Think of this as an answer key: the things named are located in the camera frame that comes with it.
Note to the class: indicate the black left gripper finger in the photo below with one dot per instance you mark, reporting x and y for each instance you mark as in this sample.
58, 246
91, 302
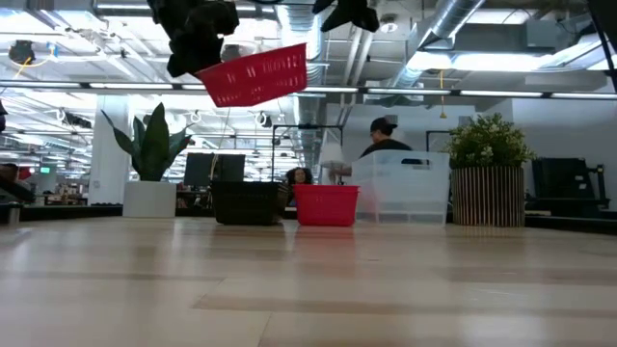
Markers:
209, 50
180, 60

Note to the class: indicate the red plastic slotted basket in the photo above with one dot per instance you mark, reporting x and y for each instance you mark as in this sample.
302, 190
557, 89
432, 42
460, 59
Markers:
260, 77
325, 207

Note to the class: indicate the black plastic slotted basket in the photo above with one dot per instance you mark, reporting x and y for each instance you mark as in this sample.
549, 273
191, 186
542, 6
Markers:
248, 205

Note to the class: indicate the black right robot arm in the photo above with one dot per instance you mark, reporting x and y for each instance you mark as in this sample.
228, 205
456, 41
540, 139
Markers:
607, 29

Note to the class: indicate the snake plant in white pot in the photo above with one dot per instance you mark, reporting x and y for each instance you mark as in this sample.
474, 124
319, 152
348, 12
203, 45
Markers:
154, 144

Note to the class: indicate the black computer monitor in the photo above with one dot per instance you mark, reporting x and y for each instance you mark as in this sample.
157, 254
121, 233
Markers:
202, 168

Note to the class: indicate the dark hanging ceiling fixture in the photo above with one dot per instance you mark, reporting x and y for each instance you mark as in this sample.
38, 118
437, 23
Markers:
77, 120

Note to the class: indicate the standing person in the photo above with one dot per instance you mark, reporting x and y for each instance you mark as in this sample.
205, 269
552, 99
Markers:
383, 144

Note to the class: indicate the seated person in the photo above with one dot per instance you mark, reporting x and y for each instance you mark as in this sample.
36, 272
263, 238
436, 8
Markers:
299, 176

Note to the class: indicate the black ceiling-mounted device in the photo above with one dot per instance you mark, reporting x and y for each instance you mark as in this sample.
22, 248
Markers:
21, 52

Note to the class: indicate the clear plastic storage bin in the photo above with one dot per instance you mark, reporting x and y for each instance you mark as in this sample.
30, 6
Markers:
400, 193

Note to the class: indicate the red background object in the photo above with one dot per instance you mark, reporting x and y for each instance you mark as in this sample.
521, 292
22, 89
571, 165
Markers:
24, 173

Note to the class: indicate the bushy plant in striped pot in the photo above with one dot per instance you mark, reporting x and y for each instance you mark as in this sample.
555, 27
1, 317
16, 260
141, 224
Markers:
487, 193

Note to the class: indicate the black machine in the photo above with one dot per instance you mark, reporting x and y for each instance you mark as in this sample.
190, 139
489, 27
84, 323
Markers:
559, 183

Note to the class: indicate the small silver metal post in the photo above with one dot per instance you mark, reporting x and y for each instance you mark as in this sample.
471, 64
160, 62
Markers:
13, 214

